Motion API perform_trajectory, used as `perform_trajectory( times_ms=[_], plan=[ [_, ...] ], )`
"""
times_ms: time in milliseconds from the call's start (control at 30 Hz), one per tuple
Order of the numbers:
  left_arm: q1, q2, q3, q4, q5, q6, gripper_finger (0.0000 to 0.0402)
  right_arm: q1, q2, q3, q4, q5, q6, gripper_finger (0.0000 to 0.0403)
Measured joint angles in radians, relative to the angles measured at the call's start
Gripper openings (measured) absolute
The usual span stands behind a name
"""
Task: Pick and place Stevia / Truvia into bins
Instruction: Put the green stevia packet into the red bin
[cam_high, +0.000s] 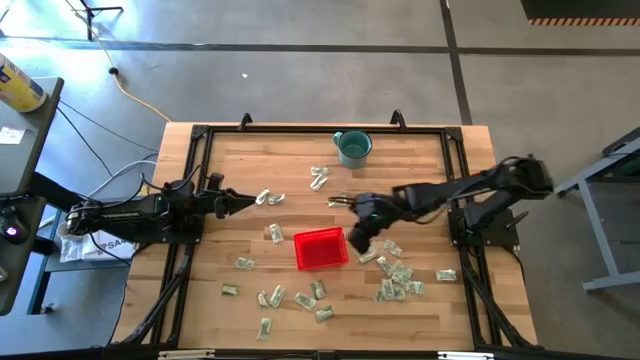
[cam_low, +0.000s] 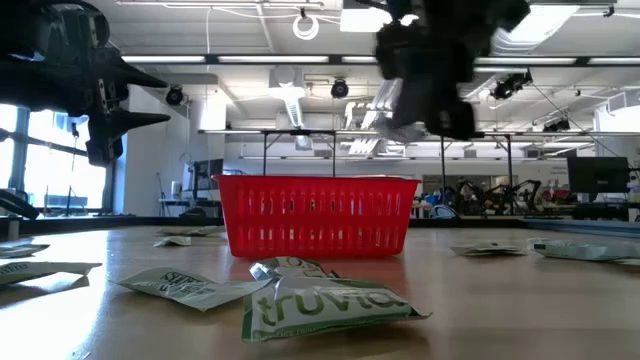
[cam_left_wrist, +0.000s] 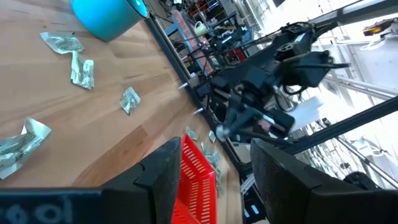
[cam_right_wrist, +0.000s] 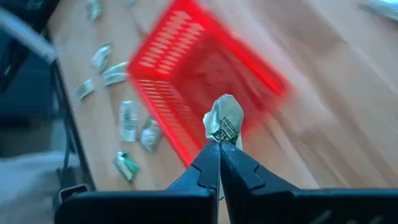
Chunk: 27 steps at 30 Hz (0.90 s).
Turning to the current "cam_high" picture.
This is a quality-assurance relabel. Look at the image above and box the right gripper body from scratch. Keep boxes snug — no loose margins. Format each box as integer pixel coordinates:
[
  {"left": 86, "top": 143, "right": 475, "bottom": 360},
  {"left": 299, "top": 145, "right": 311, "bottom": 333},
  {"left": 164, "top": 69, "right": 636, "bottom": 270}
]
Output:
[{"left": 349, "top": 191, "right": 401, "bottom": 236}]

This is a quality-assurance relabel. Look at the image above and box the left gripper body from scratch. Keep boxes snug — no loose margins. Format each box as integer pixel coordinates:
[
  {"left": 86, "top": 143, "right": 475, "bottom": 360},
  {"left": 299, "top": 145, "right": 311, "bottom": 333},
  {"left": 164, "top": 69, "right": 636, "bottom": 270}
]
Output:
[{"left": 197, "top": 187, "right": 237, "bottom": 221}]

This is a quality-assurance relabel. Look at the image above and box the red plastic basket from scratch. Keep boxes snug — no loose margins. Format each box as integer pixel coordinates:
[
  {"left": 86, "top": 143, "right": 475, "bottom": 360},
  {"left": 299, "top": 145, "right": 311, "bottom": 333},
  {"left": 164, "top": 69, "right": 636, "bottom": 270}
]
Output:
[{"left": 293, "top": 226, "right": 350, "bottom": 272}]

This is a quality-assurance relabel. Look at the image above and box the green white Truvia packet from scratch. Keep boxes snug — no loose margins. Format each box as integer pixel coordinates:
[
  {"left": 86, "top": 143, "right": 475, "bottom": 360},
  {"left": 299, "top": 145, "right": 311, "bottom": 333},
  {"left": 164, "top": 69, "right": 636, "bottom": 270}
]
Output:
[{"left": 293, "top": 291, "right": 318, "bottom": 312}]

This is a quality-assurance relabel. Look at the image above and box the green white Stevia packet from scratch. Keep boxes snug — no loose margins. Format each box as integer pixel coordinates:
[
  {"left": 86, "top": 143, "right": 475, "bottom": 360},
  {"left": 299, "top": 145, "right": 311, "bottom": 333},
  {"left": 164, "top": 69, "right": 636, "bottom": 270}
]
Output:
[{"left": 268, "top": 284, "right": 288, "bottom": 309}]

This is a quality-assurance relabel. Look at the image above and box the teal enamel mug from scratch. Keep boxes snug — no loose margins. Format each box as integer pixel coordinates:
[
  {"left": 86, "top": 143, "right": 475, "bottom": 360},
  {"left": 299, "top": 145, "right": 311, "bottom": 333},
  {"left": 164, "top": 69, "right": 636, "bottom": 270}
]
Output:
[{"left": 332, "top": 129, "right": 374, "bottom": 170}]

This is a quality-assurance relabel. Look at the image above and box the white printed bag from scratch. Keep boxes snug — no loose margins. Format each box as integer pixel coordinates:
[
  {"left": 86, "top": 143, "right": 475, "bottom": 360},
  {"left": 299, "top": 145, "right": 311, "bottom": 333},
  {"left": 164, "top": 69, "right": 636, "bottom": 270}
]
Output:
[{"left": 59, "top": 229, "right": 139, "bottom": 264}]

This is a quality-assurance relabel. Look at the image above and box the black diagonal beam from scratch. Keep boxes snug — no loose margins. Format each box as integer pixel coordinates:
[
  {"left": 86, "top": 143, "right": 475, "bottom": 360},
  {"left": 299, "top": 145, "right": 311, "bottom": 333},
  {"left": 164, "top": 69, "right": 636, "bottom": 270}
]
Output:
[{"left": 28, "top": 171, "right": 81, "bottom": 214}]

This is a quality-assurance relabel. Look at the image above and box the blue metal stand leg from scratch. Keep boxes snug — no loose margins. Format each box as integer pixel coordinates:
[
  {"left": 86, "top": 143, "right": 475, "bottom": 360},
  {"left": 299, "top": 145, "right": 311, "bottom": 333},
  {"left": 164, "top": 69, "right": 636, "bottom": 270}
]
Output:
[{"left": 27, "top": 209, "right": 66, "bottom": 316}]

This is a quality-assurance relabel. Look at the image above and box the black computer mouse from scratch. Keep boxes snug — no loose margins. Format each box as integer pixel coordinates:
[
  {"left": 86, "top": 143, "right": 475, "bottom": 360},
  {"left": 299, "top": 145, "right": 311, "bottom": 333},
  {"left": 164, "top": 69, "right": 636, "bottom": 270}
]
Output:
[{"left": 0, "top": 205, "right": 30, "bottom": 246}]

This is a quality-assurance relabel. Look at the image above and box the dark grey desk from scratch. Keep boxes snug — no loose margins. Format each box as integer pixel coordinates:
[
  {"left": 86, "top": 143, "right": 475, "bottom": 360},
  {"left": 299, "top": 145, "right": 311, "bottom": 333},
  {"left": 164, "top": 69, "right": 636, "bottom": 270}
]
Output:
[{"left": 0, "top": 195, "right": 48, "bottom": 316}]

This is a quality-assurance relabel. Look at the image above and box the white paper note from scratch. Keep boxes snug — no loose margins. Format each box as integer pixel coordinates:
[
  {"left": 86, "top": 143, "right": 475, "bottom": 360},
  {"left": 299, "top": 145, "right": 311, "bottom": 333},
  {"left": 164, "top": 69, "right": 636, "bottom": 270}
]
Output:
[{"left": 0, "top": 126, "right": 27, "bottom": 146}]

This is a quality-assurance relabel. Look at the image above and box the black tripod stand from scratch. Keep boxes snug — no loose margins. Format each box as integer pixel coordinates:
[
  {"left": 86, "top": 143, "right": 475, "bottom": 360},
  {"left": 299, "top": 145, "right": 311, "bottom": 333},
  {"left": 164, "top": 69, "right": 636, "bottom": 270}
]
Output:
[{"left": 77, "top": 0, "right": 125, "bottom": 41}]

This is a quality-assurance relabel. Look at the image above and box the yellow wipes canister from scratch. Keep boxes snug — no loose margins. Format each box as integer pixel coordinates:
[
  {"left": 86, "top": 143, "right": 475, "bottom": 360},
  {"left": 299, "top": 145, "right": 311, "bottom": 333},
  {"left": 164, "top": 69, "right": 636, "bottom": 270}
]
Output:
[{"left": 0, "top": 52, "right": 48, "bottom": 114}]

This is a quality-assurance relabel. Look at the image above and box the black hazard striped mat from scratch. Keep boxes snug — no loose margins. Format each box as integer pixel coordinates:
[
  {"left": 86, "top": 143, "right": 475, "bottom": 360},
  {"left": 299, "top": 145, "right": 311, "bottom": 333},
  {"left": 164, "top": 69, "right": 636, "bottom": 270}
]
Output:
[{"left": 519, "top": 0, "right": 640, "bottom": 27}]

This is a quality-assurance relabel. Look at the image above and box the black aluminium table frame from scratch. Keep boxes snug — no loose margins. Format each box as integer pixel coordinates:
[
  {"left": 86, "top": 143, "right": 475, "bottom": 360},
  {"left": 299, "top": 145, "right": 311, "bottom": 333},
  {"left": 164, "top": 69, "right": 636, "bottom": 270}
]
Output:
[{"left": 107, "top": 122, "right": 539, "bottom": 360}]

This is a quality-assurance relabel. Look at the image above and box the yellow extension cable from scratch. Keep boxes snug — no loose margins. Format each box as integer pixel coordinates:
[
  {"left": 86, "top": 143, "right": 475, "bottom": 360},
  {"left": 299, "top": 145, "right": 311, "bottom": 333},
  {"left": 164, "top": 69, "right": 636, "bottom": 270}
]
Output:
[{"left": 64, "top": 0, "right": 172, "bottom": 124}]

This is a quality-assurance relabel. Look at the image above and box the thin black floor cable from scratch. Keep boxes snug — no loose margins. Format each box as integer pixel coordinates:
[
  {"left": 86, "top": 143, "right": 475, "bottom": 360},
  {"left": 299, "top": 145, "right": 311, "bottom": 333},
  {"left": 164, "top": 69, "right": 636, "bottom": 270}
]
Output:
[{"left": 54, "top": 99, "right": 159, "bottom": 177}]

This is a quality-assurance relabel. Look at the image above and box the white metal bracket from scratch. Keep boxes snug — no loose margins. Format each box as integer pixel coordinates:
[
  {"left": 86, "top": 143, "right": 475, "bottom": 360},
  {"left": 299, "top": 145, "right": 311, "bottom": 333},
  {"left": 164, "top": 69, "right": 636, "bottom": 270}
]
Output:
[
  {"left": 437, "top": 350, "right": 496, "bottom": 360},
  {"left": 157, "top": 349, "right": 217, "bottom": 360}
]

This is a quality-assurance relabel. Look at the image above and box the grey-blue metal table frame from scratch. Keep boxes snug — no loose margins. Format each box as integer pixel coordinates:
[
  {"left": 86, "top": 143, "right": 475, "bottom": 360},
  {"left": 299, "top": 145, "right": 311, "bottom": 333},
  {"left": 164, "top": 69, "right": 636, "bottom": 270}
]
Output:
[{"left": 551, "top": 127, "right": 640, "bottom": 294}]

